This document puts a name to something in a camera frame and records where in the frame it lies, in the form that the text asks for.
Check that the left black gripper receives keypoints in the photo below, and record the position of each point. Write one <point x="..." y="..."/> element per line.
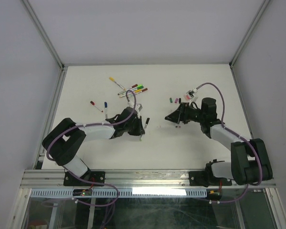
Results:
<point x="139" y="130"/>

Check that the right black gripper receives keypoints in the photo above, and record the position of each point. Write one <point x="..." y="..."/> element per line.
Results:
<point x="181" y="110"/>

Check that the blue capped pen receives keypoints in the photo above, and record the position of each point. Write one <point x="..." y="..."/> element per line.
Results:
<point x="106" y="110"/>

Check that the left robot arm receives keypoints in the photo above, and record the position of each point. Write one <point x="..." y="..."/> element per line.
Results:
<point x="64" y="141"/>

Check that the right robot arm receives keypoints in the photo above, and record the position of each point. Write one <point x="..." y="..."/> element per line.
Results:
<point x="249" y="163"/>

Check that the dark red capped marker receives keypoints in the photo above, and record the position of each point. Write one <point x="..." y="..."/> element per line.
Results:
<point x="139" y="91"/>

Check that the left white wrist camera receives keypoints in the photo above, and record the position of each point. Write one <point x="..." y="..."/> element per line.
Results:
<point x="138" y="107"/>

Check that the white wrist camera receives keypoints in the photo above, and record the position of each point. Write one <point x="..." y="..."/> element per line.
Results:
<point x="138" y="107"/>
<point x="192" y="94"/>

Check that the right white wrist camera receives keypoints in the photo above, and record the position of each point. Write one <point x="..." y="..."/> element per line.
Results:
<point x="192" y="94"/>

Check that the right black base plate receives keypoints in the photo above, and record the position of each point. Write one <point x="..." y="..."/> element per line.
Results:
<point x="202" y="178"/>

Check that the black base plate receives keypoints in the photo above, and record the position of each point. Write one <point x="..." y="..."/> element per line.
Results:
<point x="91" y="176"/>
<point x="202" y="178"/>

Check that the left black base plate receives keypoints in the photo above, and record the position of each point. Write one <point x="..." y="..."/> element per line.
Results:
<point x="91" y="176"/>

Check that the slotted grey cable duct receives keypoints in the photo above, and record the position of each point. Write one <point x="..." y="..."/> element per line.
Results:
<point x="135" y="192"/>

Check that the aluminium front rail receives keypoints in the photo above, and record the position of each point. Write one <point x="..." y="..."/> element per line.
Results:
<point x="121" y="178"/>

